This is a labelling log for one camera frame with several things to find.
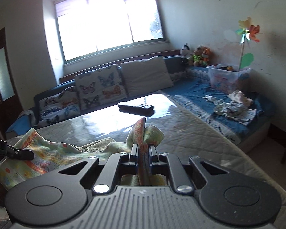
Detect colourful patterned child garment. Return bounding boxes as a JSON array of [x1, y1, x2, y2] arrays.
[[0, 117, 165, 190]]

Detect pile of small clothes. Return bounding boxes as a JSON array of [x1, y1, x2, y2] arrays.
[[203, 95, 257, 126]]

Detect dark wooden door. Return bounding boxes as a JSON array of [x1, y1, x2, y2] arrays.
[[0, 28, 23, 139]]

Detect black remote control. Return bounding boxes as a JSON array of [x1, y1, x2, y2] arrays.
[[118, 102, 154, 117]]

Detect lying butterfly print cushion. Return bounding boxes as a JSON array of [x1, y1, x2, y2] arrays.
[[38, 86, 80, 127]]

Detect upright butterfly print cushion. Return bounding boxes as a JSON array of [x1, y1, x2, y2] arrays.
[[74, 64, 128, 111]]

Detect beige plain cushion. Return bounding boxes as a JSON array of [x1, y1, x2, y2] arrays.
[[120, 56, 174, 97]]

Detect dark blue sofa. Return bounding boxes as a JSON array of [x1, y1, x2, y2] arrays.
[[5, 55, 276, 146]]

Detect clear plastic storage box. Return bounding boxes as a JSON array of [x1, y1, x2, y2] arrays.
[[207, 64, 251, 94]]

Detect orange plush toy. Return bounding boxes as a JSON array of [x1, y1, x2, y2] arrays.
[[200, 47, 211, 67]]

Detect window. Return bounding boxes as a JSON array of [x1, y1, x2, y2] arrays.
[[55, 0, 165, 63]]

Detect colourful paper pinwheel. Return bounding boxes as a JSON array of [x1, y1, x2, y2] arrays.
[[236, 17, 260, 71]]

